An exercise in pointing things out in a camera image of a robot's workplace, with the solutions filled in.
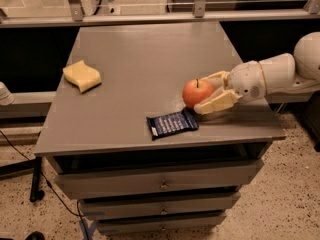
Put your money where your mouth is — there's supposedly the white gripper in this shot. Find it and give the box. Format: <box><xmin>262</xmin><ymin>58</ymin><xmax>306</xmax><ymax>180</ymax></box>
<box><xmin>193</xmin><ymin>61</ymin><xmax>266</xmax><ymax>115</ymax></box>

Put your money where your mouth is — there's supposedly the red apple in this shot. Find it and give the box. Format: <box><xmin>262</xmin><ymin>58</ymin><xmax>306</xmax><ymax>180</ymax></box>
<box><xmin>182</xmin><ymin>79</ymin><xmax>214</xmax><ymax>109</ymax></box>

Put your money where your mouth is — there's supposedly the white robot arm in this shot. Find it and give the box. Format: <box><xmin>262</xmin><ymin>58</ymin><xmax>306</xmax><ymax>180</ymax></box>
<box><xmin>193</xmin><ymin>32</ymin><xmax>320</xmax><ymax>115</ymax></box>

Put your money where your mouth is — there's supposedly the blue rxbar wrapper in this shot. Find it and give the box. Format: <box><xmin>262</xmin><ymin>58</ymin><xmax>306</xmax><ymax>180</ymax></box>
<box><xmin>146</xmin><ymin>107</ymin><xmax>199</xmax><ymax>140</ymax></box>

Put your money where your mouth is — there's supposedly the grey drawer cabinet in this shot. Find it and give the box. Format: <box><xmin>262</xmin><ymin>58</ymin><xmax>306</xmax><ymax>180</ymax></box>
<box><xmin>33</xmin><ymin>21</ymin><xmax>287</xmax><ymax>236</ymax></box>

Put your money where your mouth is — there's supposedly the bottom grey drawer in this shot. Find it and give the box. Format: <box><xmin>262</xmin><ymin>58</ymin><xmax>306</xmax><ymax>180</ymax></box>
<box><xmin>97</xmin><ymin>211</ymin><xmax>226</xmax><ymax>235</ymax></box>

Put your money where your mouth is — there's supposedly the grey drawer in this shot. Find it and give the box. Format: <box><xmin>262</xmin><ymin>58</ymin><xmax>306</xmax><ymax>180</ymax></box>
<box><xmin>97</xmin><ymin>211</ymin><xmax>226</xmax><ymax>235</ymax></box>
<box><xmin>55</xmin><ymin>159</ymin><xmax>264</xmax><ymax>199</ymax></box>
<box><xmin>80</xmin><ymin>192</ymin><xmax>240</xmax><ymax>220</ymax></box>

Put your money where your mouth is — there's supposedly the yellow sponge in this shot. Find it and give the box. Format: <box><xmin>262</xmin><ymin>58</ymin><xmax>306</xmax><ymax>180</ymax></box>
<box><xmin>63</xmin><ymin>60</ymin><xmax>102</xmax><ymax>93</ymax></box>

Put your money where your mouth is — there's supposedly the middle grey drawer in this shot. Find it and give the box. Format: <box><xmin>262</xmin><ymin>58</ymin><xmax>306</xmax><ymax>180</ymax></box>
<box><xmin>80</xmin><ymin>192</ymin><xmax>240</xmax><ymax>220</ymax></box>

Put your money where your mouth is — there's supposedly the top grey drawer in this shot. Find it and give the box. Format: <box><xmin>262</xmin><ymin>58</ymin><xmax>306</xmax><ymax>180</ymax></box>
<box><xmin>55</xmin><ymin>159</ymin><xmax>264</xmax><ymax>199</ymax></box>

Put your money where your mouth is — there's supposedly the black stand leg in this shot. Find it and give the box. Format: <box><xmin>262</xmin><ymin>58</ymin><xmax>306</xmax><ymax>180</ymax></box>
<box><xmin>30</xmin><ymin>157</ymin><xmax>45</xmax><ymax>203</ymax></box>

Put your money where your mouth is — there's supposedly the white object at left edge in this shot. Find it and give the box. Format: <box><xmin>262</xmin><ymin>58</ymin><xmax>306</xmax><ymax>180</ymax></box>
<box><xmin>0</xmin><ymin>82</ymin><xmax>14</xmax><ymax>106</ymax></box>

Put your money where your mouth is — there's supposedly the metal railing frame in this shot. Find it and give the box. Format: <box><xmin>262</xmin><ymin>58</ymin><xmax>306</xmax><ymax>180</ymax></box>
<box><xmin>0</xmin><ymin>0</ymin><xmax>319</xmax><ymax>28</ymax></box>

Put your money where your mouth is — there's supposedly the black floor cable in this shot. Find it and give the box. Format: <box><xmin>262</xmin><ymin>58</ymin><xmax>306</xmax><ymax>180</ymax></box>
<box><xmin>0</xmin><ymin>130</ymin><xmax>84</xmax><ymax>240</ymax></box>

